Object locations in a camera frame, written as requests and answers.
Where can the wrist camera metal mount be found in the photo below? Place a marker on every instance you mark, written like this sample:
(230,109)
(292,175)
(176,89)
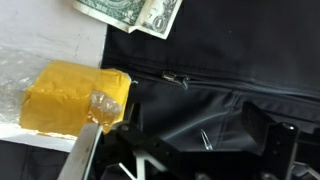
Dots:
(81,153)

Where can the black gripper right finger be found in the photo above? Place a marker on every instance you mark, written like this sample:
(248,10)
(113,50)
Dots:
(280,146)

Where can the clear bubble wrap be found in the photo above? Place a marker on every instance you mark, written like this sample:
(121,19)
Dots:
(11,83)

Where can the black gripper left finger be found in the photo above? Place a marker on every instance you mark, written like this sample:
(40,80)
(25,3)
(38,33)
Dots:
(136,115)

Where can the black zip jacket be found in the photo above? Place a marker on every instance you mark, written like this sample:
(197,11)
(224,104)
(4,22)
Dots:
(233,43)

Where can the yellow wrapped package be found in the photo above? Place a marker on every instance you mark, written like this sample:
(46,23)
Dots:
(60,96)

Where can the folded dollar bill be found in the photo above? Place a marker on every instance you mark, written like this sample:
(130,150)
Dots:
(116,10)

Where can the white flat board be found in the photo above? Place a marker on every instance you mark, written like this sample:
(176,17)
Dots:
(40,30)

